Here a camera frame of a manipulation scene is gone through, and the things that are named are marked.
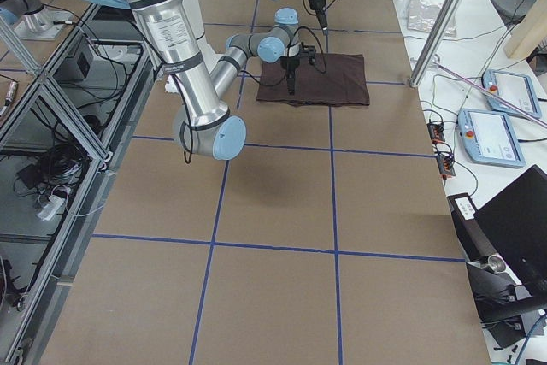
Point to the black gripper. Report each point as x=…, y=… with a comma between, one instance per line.
x=291, y=67
x=316, y=3

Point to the dark brown t-shirt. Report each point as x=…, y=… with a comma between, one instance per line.
x=339, y=81

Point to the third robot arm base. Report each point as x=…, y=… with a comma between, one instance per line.
x=37, y=22

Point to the clear plastic bag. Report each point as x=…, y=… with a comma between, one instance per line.
x=422, y=15

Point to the white reacher grabber tool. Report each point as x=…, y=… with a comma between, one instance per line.
x=435, y=63

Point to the black power strip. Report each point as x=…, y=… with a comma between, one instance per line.
x=443, y=152

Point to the near blue teach pendant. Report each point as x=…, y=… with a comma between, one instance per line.
x=489, y=138

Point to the blue teach pendant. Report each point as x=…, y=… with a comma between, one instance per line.
x=489, y=138
x=515, y=88

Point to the far blue teach pendant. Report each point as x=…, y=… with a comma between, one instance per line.
x=515, y=88

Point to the black laptop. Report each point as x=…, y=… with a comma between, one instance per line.
x=514, y=221

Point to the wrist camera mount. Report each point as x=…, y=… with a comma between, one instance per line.
x=308, y=52

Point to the aluminium frame post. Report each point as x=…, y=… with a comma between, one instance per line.
x=433, y=41

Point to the aluminium frame structure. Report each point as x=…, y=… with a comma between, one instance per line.
x=78, y=89

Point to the black camera stand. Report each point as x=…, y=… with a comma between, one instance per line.
x=495, y=294

